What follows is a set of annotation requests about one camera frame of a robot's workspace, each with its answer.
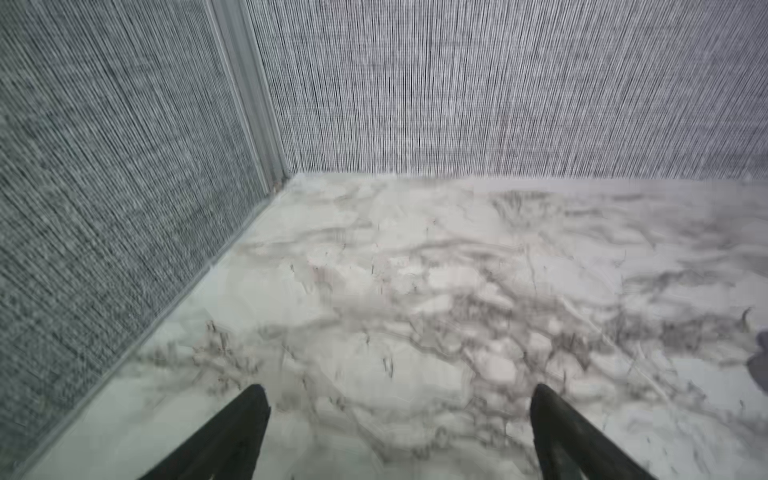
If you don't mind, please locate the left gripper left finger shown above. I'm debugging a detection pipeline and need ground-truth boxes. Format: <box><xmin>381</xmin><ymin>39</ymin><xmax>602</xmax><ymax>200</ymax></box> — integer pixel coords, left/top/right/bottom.
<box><xmin>141</xmin><ymin>384</ymin><xmax>271</xmax><ymax>480</ymax></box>

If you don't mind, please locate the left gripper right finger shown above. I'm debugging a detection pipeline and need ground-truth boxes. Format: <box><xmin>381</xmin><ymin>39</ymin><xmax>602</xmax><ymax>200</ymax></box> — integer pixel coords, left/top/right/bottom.
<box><xmin>529</xmin><ymin>383</ymin><xmax>652</xmax><ymax>479</ymax></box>

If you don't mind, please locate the aluminium enclosure frame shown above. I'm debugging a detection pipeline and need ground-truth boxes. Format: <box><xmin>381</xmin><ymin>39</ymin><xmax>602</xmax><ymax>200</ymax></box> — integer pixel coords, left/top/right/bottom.
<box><xmin>207</xmin><ymin>1</ymin><xmax>290</xmax><ymax>195</ymax></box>

